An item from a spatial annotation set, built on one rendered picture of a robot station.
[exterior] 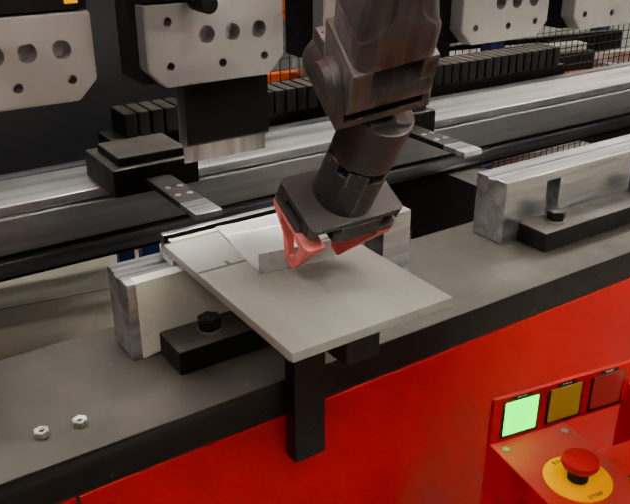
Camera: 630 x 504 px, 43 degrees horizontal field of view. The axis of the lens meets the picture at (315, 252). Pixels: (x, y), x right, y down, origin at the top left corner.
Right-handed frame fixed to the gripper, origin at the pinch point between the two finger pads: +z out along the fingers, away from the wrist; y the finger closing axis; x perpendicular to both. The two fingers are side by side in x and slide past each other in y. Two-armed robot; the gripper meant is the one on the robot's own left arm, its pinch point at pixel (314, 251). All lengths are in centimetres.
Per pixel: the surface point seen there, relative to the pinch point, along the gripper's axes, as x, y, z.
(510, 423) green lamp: 21.2, -18.5, 12.7
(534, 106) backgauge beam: -31, -75, 25
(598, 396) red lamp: 23.0, -30.9, 11.6
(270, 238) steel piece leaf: -6.6, 0.0, 6.3
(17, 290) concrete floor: -130, -10, 199
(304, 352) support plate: 11.4, 9.0, -4.3
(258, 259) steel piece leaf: -3.3, 3.7, 4.2
